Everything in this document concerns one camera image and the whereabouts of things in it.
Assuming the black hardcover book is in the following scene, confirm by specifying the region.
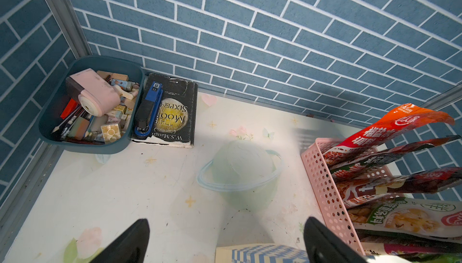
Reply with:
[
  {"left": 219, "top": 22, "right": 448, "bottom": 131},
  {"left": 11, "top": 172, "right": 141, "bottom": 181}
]
[{"left": 132, "top": 73, "right": 198, "bottom": 148}]

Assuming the yellow green condiment packet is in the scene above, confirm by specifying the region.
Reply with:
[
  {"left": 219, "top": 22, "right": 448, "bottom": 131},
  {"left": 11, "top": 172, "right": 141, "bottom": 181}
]
[{"left": 360, "top": 235, "right": 462, "bottom": 263}]

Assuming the green dark condiment packet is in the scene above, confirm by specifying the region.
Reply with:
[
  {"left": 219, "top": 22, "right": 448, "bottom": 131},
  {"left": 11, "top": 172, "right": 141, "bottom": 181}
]
[{"left": 348, "top": 198, "right": 462, "bottom": 244}]

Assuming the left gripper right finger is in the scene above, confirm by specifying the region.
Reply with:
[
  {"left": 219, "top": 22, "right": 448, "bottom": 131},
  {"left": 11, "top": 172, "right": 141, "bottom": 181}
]
[{"left": 303, "top": 217, "right": 366, "bottom": 263}]

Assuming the blue black stapler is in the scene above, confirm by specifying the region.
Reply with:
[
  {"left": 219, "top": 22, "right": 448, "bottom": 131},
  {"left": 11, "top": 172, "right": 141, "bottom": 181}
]
[{"left": 134, "top": 81, "right": 164, "bottom": 140}]

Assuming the orange red condiment packet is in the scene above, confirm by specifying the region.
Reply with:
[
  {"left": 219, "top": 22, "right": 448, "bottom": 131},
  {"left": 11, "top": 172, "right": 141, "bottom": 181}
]
[{"left": 323, "top": 103, "right": 455, "bottom": 168}]

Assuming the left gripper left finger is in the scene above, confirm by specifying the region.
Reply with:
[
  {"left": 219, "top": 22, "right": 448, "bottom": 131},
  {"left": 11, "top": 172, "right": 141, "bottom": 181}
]
[{"left": 91, "top": 218, "right": 150, "bottom": 263}]

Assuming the floral table mat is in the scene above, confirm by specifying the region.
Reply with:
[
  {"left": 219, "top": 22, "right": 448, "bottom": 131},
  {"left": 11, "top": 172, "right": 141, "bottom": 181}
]
[{"left": 3, "top": 91, "right": 401, "bottom": 263}]

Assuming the teal stationery tray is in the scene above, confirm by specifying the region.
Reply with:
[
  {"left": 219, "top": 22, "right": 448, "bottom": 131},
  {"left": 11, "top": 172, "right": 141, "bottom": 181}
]
[{"left": 37, "top": 56, "right": 144, "bottom": 154}]

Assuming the white checkered paper bag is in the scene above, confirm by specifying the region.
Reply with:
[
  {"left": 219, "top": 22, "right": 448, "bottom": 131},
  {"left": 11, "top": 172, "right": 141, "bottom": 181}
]
[{"left": 215, "top": 244, "right": 309, "bottom": 263}]

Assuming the dark red condiment packet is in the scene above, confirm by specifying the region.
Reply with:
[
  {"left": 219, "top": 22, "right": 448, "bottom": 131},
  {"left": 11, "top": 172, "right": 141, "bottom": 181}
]
[{"left": 331, "top": 135, "right": 462, "bottom": 181}]

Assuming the white dark condiment packet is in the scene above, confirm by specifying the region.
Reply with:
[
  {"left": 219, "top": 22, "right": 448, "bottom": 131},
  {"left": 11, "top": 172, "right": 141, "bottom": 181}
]
[{"left": 336, "top": 167, "right": 462, "bottom": 209}]

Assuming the pink perforated plastic basket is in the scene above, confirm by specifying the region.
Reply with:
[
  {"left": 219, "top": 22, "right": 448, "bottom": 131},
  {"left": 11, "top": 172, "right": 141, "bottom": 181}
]
[{"left": 300, "top": 137, "right": 398, "bottom": 257}]

